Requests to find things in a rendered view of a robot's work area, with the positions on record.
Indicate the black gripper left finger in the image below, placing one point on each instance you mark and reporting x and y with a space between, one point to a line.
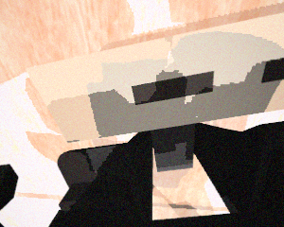
132 161

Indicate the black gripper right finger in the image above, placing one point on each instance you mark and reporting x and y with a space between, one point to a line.
236 162

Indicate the black two-prong plug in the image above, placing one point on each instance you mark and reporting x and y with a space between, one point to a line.
173 147

